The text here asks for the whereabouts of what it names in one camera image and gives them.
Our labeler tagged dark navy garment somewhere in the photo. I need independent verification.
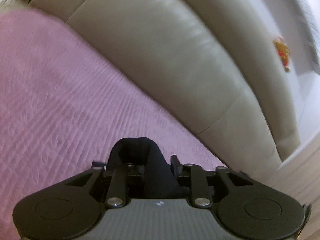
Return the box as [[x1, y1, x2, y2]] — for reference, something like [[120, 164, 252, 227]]
[[107, 137, 188, 199]]

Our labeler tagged pink quilted bedspread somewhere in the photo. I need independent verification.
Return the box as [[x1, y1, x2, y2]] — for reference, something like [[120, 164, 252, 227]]
[[1, 9, 221, 239]]

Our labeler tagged beige leather headboard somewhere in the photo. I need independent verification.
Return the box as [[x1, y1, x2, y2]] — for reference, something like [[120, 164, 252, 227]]
[[31, 0, 300, 177]]

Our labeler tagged orange red plush toy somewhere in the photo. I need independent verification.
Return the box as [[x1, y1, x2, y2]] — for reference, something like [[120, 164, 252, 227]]
[[273, 36, 291, 73]]

